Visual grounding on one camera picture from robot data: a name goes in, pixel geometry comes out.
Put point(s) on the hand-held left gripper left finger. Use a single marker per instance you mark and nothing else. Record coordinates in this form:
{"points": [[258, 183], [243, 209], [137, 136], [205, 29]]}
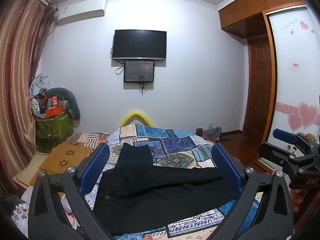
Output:
{"points": [[96, 165]]}

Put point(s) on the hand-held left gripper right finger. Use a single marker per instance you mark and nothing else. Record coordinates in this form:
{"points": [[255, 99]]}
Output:
{"points": [[226, 166]]}

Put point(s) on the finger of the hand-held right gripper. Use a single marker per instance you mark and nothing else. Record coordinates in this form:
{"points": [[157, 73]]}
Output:
{"points": [[273, 152], [285, 135]]}

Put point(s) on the black pants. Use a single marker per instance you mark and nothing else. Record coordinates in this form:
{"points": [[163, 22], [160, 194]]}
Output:
{"points": [[155, 195]]}

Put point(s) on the person's right hand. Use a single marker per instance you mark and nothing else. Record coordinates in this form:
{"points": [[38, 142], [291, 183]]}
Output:
{"points": [[297, 201]]}

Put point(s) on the wooden lap tray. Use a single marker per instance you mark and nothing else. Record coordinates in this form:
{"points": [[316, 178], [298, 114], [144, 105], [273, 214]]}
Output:
{"points": [[65, 158]]}

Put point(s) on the grey bag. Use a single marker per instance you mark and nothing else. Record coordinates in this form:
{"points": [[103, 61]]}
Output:
{"points": [[212, 133]]}

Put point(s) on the dark folded garment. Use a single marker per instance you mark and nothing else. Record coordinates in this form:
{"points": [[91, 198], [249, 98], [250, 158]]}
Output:
{"points": [[135, 155]]}

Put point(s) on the small brown box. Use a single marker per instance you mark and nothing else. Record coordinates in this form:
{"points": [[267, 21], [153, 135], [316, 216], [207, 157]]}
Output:
{"points": [[199, 132]]}

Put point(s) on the blue patchwork blanket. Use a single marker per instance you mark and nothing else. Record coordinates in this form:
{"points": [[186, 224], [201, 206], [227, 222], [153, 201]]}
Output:
{"points": [[175, 145]]}

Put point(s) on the white wardrobe door pink hearts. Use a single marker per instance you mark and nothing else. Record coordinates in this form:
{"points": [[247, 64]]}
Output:
{"points": [[292, 80]]}

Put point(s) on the brown wooden door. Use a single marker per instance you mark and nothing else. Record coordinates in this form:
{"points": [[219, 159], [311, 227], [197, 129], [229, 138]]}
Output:
{"points": [[260, 85]]}

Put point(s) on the green storage box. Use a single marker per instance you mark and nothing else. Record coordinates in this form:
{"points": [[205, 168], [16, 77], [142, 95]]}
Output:
{"points": [[53, 126]]}

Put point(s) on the yellow foam headboard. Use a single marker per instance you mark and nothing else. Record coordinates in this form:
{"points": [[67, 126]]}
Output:
{"points": [[136, 117]]}

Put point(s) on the beige board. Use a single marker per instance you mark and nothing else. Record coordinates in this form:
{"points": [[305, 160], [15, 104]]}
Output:
{"points": [[27, 170]]}

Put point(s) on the orange box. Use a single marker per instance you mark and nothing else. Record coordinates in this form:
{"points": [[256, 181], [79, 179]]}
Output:
{"points": [[53, 110]]}

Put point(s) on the grey pillow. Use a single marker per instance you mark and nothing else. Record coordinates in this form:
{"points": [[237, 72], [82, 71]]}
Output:
{"points": [[70, 100]]}

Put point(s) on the red and white sticker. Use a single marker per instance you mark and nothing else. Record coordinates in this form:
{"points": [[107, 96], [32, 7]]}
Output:
{"points": [[295, 65]]}

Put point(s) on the white crumpled cloth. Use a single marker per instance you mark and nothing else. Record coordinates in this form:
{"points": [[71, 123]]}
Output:
{"points": [[40, 82]]}

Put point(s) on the small black monitor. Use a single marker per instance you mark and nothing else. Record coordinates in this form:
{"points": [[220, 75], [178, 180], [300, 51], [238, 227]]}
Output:
{"points": [[138, 71]]}

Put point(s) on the striped brown curtain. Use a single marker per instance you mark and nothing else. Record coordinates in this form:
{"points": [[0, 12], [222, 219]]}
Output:
{"points": [[17, 80]]}

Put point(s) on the wooden overhead cabinet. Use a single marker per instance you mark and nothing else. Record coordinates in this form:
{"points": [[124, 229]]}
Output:
{"points": [[260, 2]]}

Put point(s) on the white air conditioner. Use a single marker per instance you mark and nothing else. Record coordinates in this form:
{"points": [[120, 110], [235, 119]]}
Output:
{"points": [[80, 11]]}

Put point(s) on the black wall television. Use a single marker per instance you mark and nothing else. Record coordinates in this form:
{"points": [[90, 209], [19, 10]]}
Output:
{"points": [[139, 44]]}

